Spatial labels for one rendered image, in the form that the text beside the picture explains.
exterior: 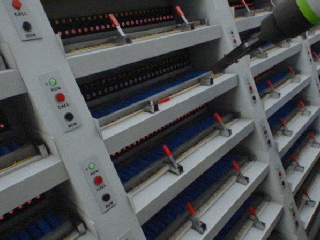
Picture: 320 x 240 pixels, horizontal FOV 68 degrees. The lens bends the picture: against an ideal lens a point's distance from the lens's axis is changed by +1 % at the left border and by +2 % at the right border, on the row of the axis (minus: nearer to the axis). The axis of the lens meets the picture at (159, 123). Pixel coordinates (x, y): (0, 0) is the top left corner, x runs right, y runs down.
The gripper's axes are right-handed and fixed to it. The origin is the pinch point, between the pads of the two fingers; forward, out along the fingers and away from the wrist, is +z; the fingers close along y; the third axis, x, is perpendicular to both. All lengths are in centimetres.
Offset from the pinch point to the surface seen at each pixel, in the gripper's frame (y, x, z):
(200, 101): -8.0, -6.9, 8.0
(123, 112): -34.0, 0.3, 10.4
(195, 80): -2.1, 0.5, 10.7
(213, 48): 16.0, 9.3, 10.4
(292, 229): 16, -72, 20
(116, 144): -41.7, -6.5, 7.7
